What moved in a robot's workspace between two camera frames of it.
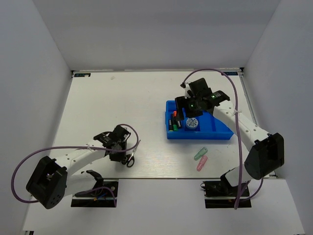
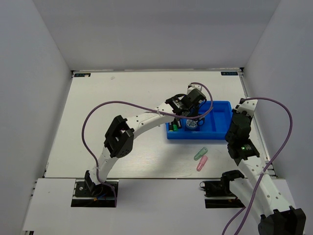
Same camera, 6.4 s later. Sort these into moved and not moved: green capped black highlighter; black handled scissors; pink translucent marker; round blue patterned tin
Moved: black handled scissors
Not moved: pink translucent marker; green capped black highlighter; round blue patterned tin
